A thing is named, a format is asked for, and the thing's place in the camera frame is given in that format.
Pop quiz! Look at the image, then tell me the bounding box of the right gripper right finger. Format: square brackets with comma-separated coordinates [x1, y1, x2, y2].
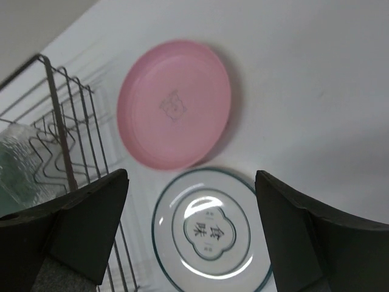
[255, 170, 388, 291]

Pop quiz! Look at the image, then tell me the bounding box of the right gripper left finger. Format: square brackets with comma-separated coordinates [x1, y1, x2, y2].
[1, 169, 129, 291]

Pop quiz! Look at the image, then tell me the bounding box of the clear glass plate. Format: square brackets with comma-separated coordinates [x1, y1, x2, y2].
[1, 123, 69, 210]

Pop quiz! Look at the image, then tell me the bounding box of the white plate dark rim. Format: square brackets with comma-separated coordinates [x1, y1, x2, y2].
[151, 167, 272, 291]

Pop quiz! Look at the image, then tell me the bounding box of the blue floral green plate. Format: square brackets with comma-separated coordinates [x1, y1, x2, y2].
[0, 188, 23, 217]

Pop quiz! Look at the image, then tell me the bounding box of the pink plastic plate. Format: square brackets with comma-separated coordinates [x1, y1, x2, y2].
[117, 40, 232, 170]

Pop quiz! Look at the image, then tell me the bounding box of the dark wire dish rack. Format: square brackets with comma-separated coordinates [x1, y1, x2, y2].
[1, 54, 140, 291]

